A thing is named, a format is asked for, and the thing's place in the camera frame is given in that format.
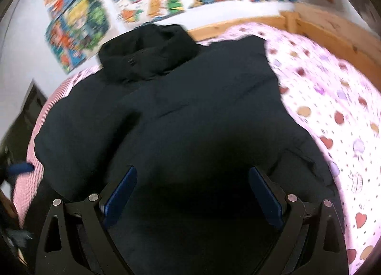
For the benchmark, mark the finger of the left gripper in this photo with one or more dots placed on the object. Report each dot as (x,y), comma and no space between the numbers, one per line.
(20,168)

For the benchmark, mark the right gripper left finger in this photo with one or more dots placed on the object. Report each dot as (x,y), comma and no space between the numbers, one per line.
(75,237)

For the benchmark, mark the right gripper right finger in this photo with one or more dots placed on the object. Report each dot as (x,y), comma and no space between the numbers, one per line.
(310,239)

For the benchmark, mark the black padded jacket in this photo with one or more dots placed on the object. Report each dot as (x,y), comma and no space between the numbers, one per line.
(193,120)

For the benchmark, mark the dark wooden door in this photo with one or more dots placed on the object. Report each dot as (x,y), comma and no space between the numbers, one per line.
(14,145)

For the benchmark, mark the pink heart-print duvet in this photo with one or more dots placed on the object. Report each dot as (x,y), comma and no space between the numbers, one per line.
(328,97)

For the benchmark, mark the swimming girl drawing lower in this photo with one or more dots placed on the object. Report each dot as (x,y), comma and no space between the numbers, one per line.
(63,47)

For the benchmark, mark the blond boy drawing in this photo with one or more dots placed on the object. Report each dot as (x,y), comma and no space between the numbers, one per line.
(88,24)

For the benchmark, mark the wooden bed frame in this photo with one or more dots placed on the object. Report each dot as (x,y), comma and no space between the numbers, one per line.
(338,35)

